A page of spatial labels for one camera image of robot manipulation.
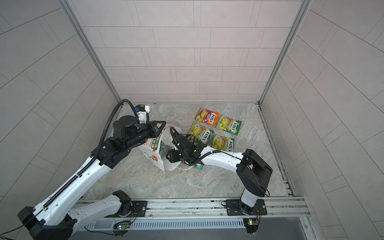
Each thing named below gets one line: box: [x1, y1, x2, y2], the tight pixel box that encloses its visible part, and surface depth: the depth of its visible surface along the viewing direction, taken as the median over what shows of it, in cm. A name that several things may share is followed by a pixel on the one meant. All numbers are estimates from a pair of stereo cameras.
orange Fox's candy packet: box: [194, 107, 220, 126], surface depth 107 cm
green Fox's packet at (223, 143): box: [211, 134, 235, 153], surface depth 95 cm
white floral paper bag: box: [138, 125, 181, 172], surface depth 73 cm
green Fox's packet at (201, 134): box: [189, 121, 215, 144], surface depth 98 cm
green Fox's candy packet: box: [215, 115, 242, 136], surface depth 103 cm
